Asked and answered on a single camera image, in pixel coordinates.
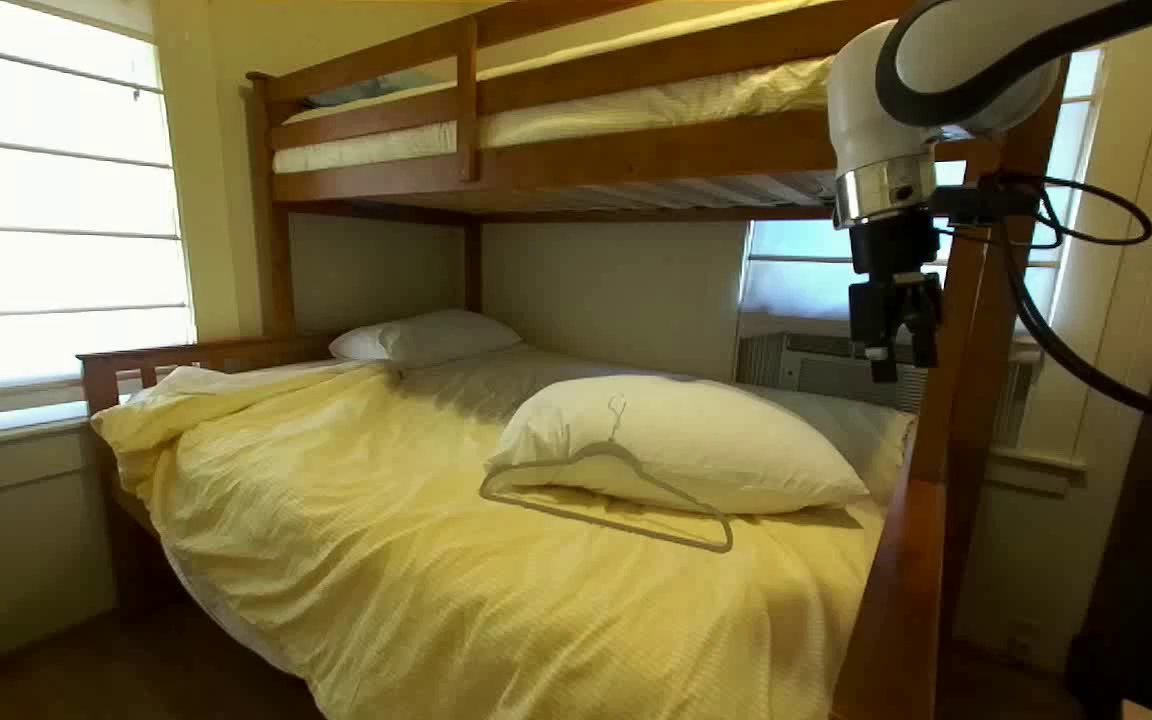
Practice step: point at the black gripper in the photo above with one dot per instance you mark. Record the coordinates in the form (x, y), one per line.
(895, 274)

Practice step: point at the white bunk mattress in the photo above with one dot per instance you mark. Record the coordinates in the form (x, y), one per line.
(629, 112)

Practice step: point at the grey window air conditioner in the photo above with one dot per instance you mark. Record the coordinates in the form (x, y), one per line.
(801, 362)

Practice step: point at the large white pillow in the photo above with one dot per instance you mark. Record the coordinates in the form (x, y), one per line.
(680, 441)

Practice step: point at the small white pillow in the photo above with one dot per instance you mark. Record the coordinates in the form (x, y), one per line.
(428, 339)

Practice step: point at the pale yellow blanket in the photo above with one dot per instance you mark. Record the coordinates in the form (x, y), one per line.
(403, 560)

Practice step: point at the window with white blinds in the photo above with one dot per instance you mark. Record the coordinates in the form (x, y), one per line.
(41, 264)

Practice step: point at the window behind bed post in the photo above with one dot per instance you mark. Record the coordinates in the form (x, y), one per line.
(788, 274)

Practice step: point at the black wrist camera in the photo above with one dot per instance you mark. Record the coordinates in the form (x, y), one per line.
(991, 202)

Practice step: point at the brown wooden bunk bed frame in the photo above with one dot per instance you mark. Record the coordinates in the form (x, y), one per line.
(659, 153)

